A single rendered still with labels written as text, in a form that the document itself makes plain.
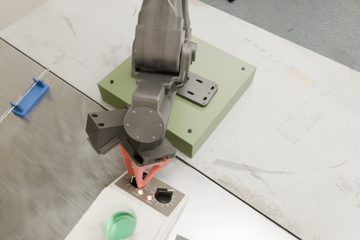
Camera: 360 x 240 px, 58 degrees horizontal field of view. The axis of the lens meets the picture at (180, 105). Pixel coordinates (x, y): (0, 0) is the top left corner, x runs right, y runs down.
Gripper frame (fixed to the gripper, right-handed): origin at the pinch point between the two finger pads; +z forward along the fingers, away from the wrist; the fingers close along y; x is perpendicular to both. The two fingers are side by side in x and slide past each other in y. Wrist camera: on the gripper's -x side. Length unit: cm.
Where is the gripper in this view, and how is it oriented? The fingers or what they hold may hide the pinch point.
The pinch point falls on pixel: (137, 177)
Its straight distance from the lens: 62.2
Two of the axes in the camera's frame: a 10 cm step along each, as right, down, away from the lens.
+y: 5.6, 5.0, -6.5
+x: 7.9, -0.9, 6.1
